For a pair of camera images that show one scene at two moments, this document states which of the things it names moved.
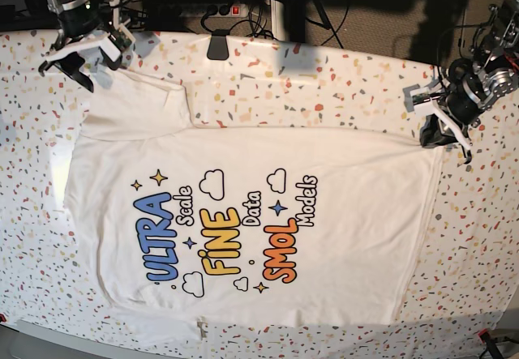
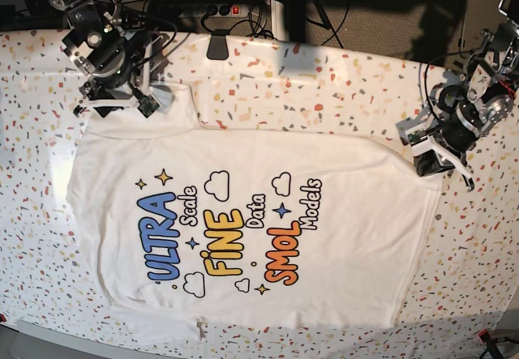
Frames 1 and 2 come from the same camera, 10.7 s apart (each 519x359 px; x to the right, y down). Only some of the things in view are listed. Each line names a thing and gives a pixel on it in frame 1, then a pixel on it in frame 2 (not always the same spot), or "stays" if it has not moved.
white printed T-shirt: x=210 y=227 stays
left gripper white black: x=66 y=56 to x=121 y=89
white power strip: x=222 y=9 stays
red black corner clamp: x=491 y=347 stays
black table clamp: x=218 y=45 stays
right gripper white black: x=461 y=104 to x=452 y=141
